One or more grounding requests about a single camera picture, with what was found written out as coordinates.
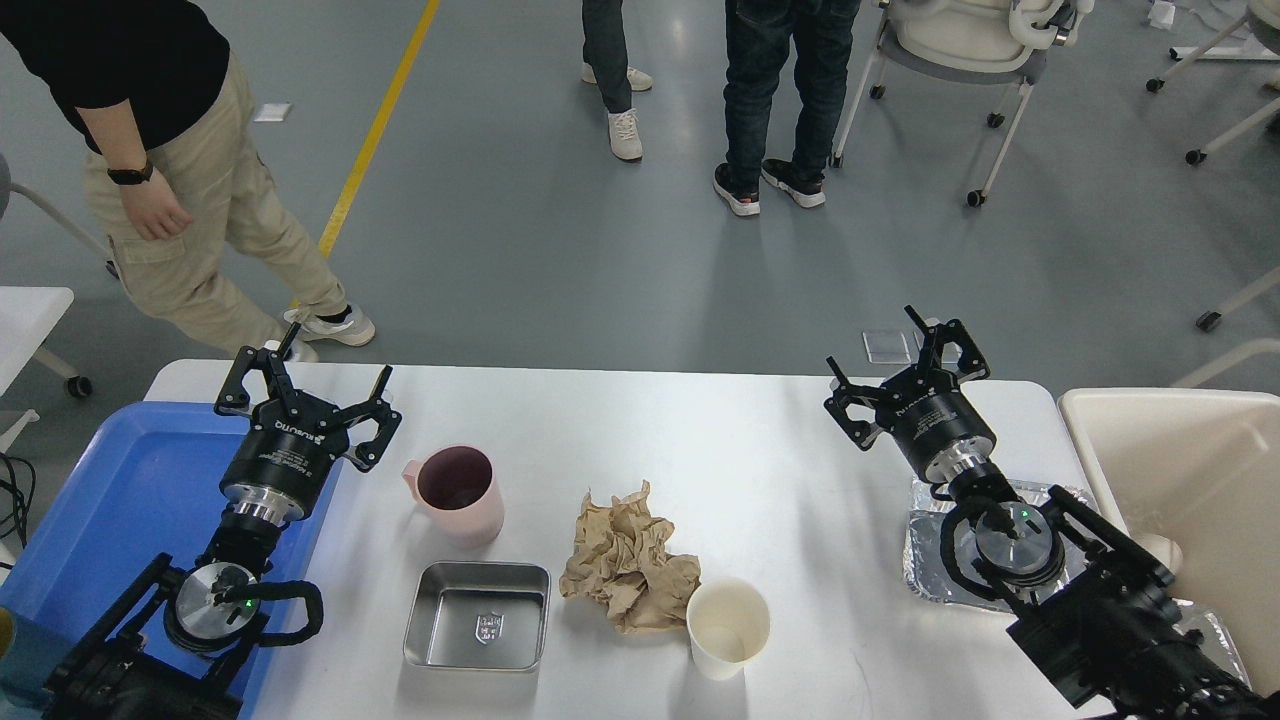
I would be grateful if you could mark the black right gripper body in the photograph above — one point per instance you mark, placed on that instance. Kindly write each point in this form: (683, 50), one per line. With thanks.
(939, 433)

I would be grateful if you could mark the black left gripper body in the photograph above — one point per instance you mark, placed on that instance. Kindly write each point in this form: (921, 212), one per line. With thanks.
(286, 457)

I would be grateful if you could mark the pink plastic mug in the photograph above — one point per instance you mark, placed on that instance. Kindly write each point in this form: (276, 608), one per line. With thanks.
(458, 490)

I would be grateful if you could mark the square stainless steel tray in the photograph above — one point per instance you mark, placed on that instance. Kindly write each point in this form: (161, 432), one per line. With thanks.
(478, 616)

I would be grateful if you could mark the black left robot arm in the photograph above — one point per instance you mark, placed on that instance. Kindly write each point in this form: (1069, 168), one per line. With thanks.
(174, 641)

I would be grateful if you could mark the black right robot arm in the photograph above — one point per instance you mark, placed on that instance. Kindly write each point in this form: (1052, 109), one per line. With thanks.
(1093, 609)

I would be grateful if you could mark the clear floor plate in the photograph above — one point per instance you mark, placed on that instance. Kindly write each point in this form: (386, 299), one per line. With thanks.
(887, 347)

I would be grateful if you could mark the blue plastic tray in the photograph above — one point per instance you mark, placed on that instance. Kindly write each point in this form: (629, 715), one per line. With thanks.
(148, 483)

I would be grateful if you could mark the aluminium foil tray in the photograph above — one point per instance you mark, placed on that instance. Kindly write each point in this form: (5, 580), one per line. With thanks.
(925, 575)

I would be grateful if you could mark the white paper cup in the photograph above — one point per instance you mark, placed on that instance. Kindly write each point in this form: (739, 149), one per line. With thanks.
(729, 624)

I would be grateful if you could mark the person in khaki trousers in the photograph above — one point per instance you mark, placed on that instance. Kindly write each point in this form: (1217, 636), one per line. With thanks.
(198, 235)

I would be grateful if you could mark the cream plastic bin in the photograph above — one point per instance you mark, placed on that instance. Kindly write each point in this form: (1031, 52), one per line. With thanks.
(1193, 475)

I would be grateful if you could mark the crumpled brown paper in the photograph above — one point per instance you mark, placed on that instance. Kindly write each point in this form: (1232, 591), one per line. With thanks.
(620, 562)

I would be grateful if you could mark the white grey office chair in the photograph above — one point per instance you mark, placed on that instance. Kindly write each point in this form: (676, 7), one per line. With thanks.
(994, 43)

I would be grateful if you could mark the person with white sneakers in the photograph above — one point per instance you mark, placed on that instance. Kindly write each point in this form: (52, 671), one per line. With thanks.
(605, 65)

